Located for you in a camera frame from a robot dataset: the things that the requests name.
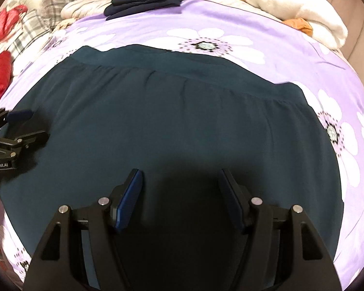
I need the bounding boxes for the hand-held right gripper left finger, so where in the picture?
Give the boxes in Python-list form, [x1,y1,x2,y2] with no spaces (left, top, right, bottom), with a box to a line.
[24,168,144,291]

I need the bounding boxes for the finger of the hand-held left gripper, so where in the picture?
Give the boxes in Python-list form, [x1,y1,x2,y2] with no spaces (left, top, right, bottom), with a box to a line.
[0,130,48,159]
[0,108,34,134]

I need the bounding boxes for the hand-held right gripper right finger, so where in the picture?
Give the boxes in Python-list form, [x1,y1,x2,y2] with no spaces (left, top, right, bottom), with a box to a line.
[218,168,342,291]

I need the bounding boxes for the dark jogger pants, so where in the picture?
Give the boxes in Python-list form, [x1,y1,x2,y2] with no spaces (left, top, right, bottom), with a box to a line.
[0,45,345,291]

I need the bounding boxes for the grey plaid cloth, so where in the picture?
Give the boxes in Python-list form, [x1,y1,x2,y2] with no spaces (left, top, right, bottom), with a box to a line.
[11,0,107,74]

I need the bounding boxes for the pale quilt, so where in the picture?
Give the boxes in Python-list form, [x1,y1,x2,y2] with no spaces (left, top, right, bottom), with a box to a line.
[60,0,117,19]

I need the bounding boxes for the purple floral bed sheet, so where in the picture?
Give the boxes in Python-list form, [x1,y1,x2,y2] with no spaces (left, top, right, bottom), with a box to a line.
[0,0,364,291]

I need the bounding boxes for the white plush toy orange feet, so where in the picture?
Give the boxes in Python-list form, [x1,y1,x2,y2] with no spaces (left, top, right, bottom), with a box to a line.
[190,0,349,49]

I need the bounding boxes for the pink padded headboard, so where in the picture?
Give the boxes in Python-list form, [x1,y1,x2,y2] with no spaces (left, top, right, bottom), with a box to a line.
[318,0,364,67]

